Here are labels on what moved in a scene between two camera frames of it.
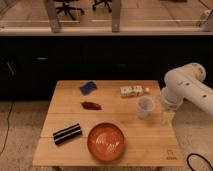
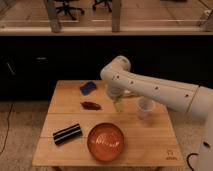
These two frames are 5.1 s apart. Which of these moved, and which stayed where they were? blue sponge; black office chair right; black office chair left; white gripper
Moved: white gripper
Stayed: black office chair left; blue sponge; black office chair right
